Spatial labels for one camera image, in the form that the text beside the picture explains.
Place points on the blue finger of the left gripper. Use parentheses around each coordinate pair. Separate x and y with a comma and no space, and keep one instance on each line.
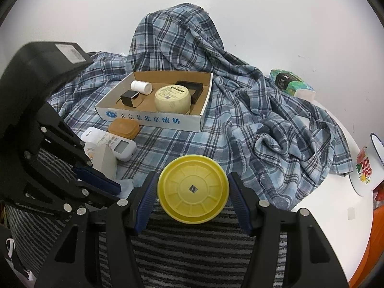
(96,178)

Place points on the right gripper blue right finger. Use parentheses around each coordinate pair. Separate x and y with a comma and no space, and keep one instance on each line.
(238,202)

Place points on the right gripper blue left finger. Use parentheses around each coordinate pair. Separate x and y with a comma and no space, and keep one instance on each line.
(147,195)

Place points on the white power adapter charger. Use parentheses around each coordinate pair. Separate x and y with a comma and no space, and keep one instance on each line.
(102,159)

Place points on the yellow round plastic lid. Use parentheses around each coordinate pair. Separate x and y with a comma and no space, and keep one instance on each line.
(193,189)

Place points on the small black glossy box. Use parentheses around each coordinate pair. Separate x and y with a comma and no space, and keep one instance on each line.
(131,98)

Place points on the small white pill bottle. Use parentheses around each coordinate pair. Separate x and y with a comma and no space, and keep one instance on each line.
(142,87)

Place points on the cream round jar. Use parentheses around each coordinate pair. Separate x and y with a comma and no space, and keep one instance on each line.
(173,99)

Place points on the black display frame box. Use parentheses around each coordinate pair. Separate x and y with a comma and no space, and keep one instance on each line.
(195,89)

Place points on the white air conditioner remote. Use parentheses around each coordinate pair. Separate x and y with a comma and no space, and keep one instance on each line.
(122,148)

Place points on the grey striped towel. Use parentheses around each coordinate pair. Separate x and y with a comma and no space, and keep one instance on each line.
(168,253)

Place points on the blue plaid shirt cloth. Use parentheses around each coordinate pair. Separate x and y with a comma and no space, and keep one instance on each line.
(281,146)

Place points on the cardboard yogurt box tray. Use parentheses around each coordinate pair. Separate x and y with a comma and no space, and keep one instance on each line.
(110,106)

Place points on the green tissue pack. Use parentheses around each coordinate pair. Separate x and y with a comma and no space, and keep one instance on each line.
(293,85)

